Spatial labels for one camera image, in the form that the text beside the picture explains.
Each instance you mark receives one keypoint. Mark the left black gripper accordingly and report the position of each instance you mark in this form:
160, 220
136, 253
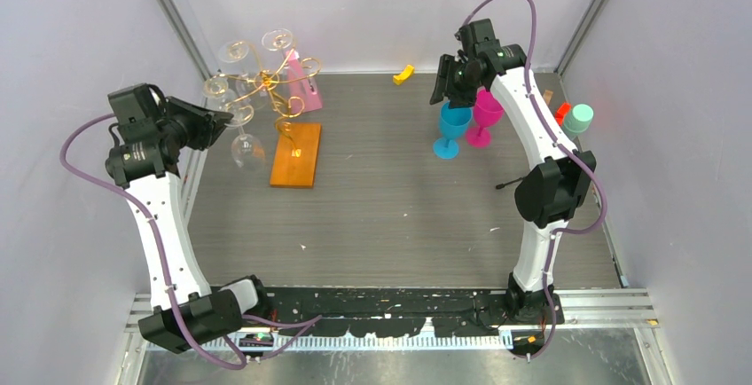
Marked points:
209, 123

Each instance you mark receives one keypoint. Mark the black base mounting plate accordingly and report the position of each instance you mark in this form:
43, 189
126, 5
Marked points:
390, 312

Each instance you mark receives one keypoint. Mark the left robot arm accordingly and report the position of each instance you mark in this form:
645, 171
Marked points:
154, 128

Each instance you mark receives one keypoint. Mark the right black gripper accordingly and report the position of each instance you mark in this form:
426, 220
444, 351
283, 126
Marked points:
460, 99

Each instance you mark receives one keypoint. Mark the pink wine glass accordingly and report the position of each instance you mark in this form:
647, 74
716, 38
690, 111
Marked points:
487, 112

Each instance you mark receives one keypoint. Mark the tan wooden block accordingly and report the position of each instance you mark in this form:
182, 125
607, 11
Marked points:
547, 96

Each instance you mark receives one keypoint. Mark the clear wine glass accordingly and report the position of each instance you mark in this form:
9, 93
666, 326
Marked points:
279, 40
221, 96
246, 150
239, 65

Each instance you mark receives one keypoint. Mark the clear wine glass top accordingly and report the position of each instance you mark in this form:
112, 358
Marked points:
279, 40

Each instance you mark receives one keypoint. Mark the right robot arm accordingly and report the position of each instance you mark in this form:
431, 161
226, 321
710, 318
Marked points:
560, 174

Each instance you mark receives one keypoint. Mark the red toy piece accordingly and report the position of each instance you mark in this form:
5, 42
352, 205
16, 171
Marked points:
561, 112

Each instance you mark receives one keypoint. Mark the blue wine glass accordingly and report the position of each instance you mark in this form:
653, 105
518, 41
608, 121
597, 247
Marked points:
452, 124

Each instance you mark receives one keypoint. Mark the yellow toy piece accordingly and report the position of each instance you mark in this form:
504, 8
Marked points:
404, 75

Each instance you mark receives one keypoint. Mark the orange wooden rack base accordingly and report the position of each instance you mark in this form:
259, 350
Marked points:
295, 160

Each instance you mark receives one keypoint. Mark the mint green cylinder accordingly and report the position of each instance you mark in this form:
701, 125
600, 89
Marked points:
577, 120

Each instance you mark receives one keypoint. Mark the gold wire glass rack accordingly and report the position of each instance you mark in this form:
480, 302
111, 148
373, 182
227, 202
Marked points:
271, 84

